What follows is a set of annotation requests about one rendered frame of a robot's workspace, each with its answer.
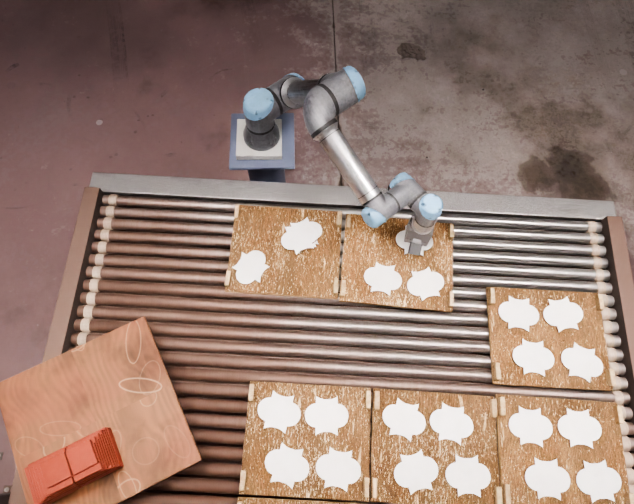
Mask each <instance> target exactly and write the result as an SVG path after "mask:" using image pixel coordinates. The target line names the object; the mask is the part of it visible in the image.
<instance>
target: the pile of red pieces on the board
mask: <svg viewBox="0 0 634 504"><path fill-rule="evenodd" d="M123 466H124V465H123V462H122V459H121V456H120V454H119V451H118V448H117V445H116V442H115V439H114V436H113V433H112V430H111V428H110V427H104V428H102V429H100V430H98V431H96V432H94V433H92V434H90V435H88V436H86V437H84V438H82V439H80V440H78V441H76V442H74V443H72V444H70V445H68V446H65V447H63V448H61V449H59V450H57V451H55V452H53V453H51V454H49V455H47V456H45V457H43V458H41V459H39V460H37V461H35V462H33V463H30V464H28V467H26V468H24V470H25V474H26V477H27V481H28V484H29V487H30V491H31V494H32V498H33V501H34V504H51V503H52V502H54V501H56V500H58V499H60V498H62V497H64V496H66V495H68V494H70V493H72V492H74V491H76V490H78V489H80V488H82V487H83V486H86V485H88V484H90V483H92V482H94V481H96V480H98V479H100V478H102V477H104V476H106V475H108V474H110V473H112V472H114V471H116V470H118V469H120V468H122V467H123Z"/></svg>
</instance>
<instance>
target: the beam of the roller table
mask: <svg viewBox="0 0 634 504"><path fill-rule="evenodd" d="M89 187H98V188H100V189H101V190H102V191H103V193H104V194H105V195H110V194H118V195H120V196H138V197H156V198H174V199H192V200H210V201H228V202H245V203H263V204H281V205H299V206H317V207H335V208H353V209H364V207H363V205H362V204H361V202H360V201H359V199H358V198H357V197H356V195H355V194H354V192H353V191H352V189H351V188H350V186H332V185H314V184H296V183H278V182H260V181H242V180H224V179H207V178H189V177H171V176H153V175H135V174H117V173H99V172H93V173H92V177H91V182H90V186H89ZM426 192H427V193H428V194H435V195H438V196H439V197H440V198H441V199H442V201H443V209H442V213H443V214H461V215H479V216H497V217H515V218H533V219H551V220H569V221H595V222H600V221H601V220H602V219H604V218H605V217H606V216H616V213H615V207H614V202H613V201H602V200H584V199H566V198H548V197H530V196H512V195H494V194H476V193H458V192H440V191H426Z"/></svg>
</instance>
